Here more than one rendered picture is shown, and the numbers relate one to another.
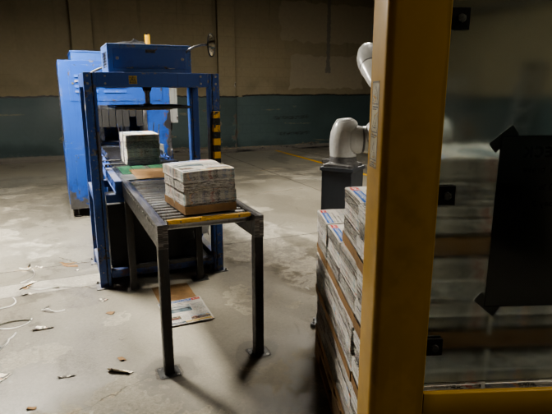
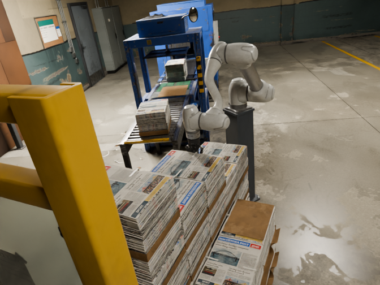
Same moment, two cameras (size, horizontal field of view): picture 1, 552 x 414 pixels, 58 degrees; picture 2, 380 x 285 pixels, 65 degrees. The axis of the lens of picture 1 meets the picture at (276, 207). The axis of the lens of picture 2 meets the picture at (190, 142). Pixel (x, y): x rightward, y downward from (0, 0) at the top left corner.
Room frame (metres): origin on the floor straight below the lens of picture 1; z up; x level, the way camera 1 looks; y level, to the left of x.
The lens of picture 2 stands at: (0.50, -1.32, 1.97)
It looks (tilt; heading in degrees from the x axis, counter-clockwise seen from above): 26 degrees down; 32
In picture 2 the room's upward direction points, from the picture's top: 7 degrees counter-clockwise
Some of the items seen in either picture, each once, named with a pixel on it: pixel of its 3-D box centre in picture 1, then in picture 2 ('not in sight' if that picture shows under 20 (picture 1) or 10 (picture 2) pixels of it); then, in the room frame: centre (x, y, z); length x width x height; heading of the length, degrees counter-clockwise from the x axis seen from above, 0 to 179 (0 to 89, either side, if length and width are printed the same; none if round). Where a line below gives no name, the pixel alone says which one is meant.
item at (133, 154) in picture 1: (139, 147); (176, 69); (4.47, 1.22, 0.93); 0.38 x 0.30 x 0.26; 24
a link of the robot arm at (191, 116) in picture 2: not in sight; (192, 117); (1.96, -0.45, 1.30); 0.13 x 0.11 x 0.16; 91
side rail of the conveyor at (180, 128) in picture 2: (220, 200); (183, 118); (3.11, 0.35, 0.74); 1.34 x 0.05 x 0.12; 24
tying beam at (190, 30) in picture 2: (146, 80); (165, 37); (3.94, 0.99, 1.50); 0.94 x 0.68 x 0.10; 114
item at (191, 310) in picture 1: (186, 310); not in sight; (3.05, 0.59, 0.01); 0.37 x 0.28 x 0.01; 24
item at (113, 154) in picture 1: (131, 158); (181, 72); (4.98, 1.45, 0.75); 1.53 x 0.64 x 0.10; 24
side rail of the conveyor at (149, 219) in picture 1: (140, 208); (139, 121); (2.91, 0.82, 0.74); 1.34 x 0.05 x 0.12; 24
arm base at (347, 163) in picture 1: (339, 160); (237, 104); (2.89, -0.37, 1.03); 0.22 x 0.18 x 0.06; 60
